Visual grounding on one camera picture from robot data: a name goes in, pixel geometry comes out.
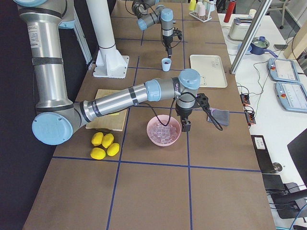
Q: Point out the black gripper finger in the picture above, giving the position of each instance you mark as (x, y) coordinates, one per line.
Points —
(169, 52)
(186, 125)

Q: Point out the light blue plastic cup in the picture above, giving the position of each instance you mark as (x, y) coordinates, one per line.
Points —
(166, 67)

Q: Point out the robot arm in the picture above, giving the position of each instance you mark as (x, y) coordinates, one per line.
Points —
(153, 16)
(59, 71)

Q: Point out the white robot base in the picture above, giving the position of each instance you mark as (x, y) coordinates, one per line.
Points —
(109, 63)

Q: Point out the clear ice cube pile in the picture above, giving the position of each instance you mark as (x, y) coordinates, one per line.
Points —
(163, 134)

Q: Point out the yellow plastic cup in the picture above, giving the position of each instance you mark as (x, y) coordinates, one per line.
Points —
(192, 5)

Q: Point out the pink plastic cup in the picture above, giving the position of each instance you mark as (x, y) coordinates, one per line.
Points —
(201, 10)

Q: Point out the white cup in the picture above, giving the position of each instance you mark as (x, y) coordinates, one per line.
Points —
(252, 13)

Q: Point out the pink bowl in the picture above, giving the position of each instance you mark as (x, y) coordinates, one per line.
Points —
(165, 120)

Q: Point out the grey cloth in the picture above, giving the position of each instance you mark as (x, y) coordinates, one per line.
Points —
(221, 116)

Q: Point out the cream bear tray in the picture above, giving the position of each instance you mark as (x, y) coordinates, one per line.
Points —
(211, 70)

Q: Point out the red bottle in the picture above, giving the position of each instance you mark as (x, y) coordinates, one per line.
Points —
(229, 11)

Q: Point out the wooden cutting board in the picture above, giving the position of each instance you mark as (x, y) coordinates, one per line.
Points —
(108, 119)

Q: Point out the white toaster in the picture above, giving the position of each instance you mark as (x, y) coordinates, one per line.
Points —
(239, 28)

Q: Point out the whole lemon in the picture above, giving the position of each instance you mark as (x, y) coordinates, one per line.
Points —
(107, 140)
(97, 139)
(113, 149)
(98, 153)

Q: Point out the blue pot with lid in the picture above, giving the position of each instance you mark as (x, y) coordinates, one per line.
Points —
(259, 45)

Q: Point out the blue teach pendant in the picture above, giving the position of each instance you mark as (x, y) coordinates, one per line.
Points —
(283, 70)
(292, 96)

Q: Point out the white wire cup rack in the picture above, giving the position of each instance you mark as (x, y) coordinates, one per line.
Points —
(210, 7)

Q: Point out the aluminium frame post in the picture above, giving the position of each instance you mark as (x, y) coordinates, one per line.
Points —
(261, 11)

